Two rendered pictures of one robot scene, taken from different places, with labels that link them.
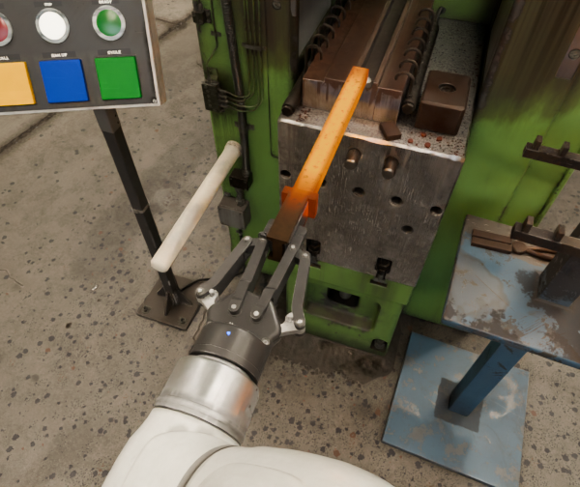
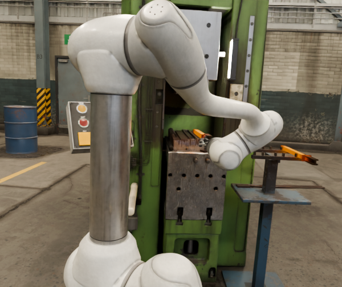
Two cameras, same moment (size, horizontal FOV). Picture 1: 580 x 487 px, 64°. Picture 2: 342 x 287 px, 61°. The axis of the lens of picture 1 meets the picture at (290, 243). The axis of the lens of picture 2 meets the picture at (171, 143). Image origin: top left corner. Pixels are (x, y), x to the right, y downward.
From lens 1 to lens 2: 1.11 m
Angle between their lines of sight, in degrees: 46
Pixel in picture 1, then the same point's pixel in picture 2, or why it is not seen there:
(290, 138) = (172, 158)
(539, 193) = (248, 178)
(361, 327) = (202, 262)
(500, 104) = not seen: hidden behind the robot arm
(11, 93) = (86, 140)
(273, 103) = (153, 162)
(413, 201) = (215, 174)
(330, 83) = (182, 140)
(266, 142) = (149, 180)
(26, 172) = not seen: outside the picture
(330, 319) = not seen: hidden behind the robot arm
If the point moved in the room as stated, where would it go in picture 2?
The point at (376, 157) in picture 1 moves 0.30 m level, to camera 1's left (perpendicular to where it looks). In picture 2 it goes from (202, 159) to (157, 162)
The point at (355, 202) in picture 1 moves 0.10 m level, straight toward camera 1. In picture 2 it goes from (196, 181) to (200, 186)
